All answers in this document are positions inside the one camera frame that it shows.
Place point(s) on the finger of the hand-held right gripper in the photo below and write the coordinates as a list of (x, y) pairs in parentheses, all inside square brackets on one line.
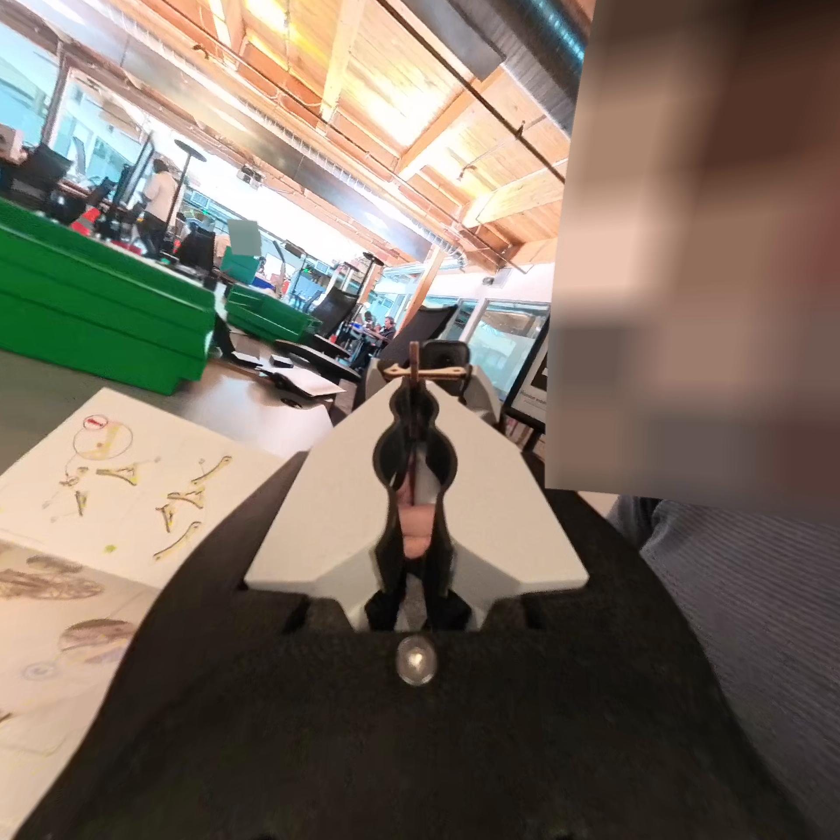
[(379, 384), (482, 397)]

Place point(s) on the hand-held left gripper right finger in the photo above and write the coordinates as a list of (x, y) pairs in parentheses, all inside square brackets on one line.
[(512, 525)]

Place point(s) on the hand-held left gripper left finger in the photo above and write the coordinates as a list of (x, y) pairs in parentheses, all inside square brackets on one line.
[(315, 525)]

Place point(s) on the curved wooden model part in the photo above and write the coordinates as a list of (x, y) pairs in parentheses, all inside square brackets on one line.
[(453, 374)]

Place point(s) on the person's right hand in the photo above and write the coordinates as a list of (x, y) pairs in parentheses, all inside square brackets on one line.
[(418, 531)]

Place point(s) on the black office chair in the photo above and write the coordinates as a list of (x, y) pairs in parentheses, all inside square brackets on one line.
[(430, 321), (336, 315)]

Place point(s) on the black framed marker sign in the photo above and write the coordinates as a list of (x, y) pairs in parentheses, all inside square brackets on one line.
[(533, 380)]

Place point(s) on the silver foil pouch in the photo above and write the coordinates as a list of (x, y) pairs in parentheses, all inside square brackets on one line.
[(308, 384)]

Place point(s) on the black floor lamp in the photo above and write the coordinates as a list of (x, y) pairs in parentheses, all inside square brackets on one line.
[(190, 152), (374, 258)]

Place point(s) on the low stack of green bins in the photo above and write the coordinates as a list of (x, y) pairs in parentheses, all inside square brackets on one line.
[(275, 318)]

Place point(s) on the black flat object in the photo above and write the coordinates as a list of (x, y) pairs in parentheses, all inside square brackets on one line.
[(226, 341)]

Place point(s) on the instruction booklet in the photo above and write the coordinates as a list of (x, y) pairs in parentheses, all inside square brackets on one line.
[(131, 472)]

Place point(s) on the person's torso grey sweater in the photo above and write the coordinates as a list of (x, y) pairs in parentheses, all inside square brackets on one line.
[(754, 623)]

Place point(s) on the grey ventilation duct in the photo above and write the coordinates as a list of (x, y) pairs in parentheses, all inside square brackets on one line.
[(538, 39)]

